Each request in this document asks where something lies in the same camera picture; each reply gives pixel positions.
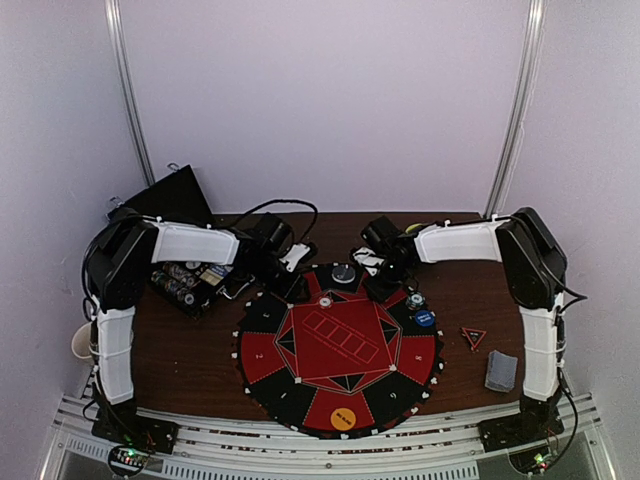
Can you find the aluminium corner post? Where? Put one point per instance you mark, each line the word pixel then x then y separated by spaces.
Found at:
pixel 117 36
pixel 524 89

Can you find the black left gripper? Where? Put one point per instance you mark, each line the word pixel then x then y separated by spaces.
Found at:
pixel 292 289

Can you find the round red black poker mat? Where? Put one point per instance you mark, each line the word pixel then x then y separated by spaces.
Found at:
pixel 300 361

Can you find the left aluminium corner post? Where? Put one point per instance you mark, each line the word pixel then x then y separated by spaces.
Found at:
pixel 117 36

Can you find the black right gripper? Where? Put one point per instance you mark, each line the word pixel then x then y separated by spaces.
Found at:
pixel 383 286

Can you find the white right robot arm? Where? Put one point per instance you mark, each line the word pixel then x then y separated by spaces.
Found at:
pixel 533 266

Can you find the black poker chip case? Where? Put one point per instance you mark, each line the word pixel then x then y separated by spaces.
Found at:
pixel 190 286

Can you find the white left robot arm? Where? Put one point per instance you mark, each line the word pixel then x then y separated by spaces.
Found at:
pixel 118 263

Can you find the green plastic bowl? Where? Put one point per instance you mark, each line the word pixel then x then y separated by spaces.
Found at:
pixel 413 227

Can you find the white ceramic mug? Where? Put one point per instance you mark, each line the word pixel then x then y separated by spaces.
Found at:
pixel 81 343

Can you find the grey playing card deck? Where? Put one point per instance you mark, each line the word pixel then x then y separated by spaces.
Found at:
pixel 501 372

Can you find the aluminium front rail frame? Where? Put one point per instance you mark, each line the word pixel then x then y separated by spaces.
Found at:
pixel 438 446

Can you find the blue small blind button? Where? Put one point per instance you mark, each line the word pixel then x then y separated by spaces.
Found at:
pixel 424 318

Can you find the red black triangle token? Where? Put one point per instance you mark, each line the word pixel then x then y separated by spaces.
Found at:
pixel 473 336

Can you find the orange big blind button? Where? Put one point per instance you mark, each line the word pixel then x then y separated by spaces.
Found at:
pixel 343 419

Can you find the right aluminium corner post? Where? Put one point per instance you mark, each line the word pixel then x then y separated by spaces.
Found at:
pixel 524 89

